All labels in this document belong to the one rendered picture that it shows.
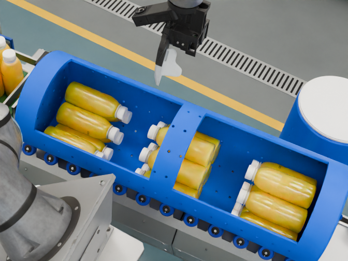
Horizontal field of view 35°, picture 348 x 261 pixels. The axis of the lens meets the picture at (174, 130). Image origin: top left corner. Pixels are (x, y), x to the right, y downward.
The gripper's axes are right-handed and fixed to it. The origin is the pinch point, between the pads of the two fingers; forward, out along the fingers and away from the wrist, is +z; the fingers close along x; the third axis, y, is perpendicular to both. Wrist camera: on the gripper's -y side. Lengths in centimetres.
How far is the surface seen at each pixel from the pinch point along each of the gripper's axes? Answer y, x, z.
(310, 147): 41, 32, 46
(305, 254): 47, -14, 32
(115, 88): -20.2, 13.6, 32.2
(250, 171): 26.6, -0.8, 26.3
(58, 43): -109, 116, 138
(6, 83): -56, 8, 42
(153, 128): -1.9, 0.1, 25.4
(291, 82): 26, 155, 140
